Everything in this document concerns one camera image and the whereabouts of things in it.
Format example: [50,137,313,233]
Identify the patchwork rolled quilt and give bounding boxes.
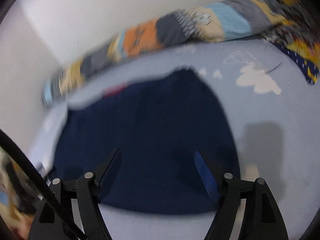
[42,0,285,107]

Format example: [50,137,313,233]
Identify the light blue cloud bedsheet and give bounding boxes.
[29,38,319,239]

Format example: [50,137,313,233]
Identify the navy blue work jacket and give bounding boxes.
[49,69,240,215]

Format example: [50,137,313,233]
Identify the navy yellow star pillow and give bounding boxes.
[272,39,319,85]

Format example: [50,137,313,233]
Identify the black cable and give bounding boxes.
[0,129,87,240]

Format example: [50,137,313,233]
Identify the grey patterned cloth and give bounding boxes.
[261,0,319,51]

